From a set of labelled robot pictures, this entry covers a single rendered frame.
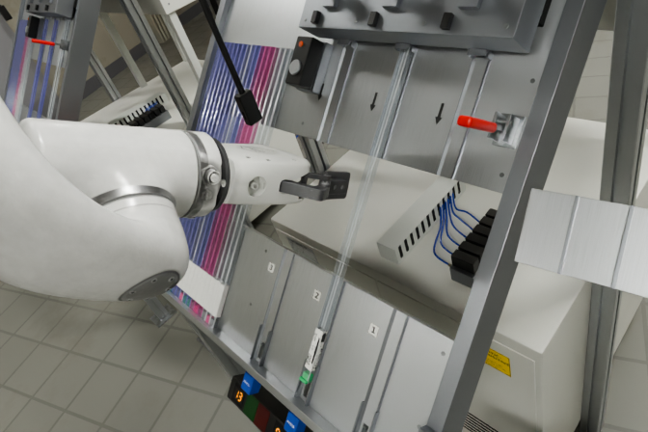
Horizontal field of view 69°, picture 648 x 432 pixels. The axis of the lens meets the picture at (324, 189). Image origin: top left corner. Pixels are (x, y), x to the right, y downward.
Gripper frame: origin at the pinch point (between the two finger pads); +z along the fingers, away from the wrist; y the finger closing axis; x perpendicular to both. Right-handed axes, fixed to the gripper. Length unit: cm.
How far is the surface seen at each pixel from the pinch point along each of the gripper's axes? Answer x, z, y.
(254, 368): 33.6, 3.9, 9.4
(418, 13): -21.3, 8.2, -4.3
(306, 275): 17.2, 8.5, 6.3
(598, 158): -7, 76, -11
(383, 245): 17.8, 36.5, 12.9
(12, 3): -36, 61, 442
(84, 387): 112, 22, 121
